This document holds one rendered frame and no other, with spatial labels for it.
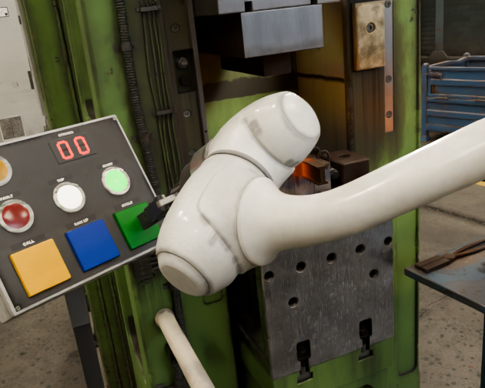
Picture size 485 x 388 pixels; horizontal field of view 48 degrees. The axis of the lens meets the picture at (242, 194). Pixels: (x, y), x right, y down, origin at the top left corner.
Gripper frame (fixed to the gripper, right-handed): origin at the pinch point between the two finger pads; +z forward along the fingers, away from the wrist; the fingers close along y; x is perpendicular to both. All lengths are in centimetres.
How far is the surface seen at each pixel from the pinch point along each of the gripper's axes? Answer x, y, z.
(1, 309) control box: -3.5, -27.2, 9.6
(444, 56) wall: 91, 901, 328
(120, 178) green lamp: 9.6, 0.8, 5.1
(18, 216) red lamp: 9.1, -19.9, 5.0
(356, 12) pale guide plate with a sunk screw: 26, 74, -14
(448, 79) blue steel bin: 22, 422, 128
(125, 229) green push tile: 0.0, -3.3, 4.7
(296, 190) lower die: -7.6, 44.5, 5.9
